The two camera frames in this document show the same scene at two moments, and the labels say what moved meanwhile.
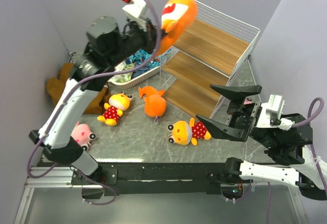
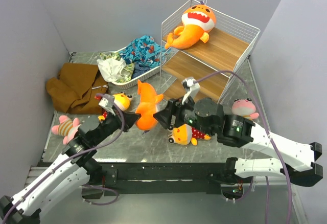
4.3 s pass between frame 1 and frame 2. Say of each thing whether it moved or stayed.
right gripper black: moved
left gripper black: moved
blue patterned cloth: stayed
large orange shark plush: moved
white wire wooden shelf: stayed
